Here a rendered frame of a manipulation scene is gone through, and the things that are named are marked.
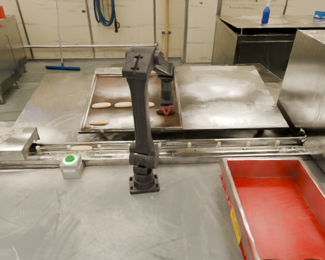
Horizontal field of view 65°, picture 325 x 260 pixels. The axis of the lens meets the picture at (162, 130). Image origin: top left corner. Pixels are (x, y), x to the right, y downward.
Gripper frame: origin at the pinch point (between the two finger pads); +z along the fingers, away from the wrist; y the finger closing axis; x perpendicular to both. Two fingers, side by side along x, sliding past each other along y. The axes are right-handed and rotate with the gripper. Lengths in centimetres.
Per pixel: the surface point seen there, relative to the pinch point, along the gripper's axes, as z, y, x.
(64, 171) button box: -2, -40, 42
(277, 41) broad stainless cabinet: 29, 145, -114
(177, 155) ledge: 0.7, -29.6, -4.8
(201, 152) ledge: 0.8, -28.1, -15.7
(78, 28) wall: 94, 332, 145
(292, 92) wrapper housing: -12, 1, -63
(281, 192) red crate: 1, -48, -45
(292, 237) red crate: -2, -67, -41
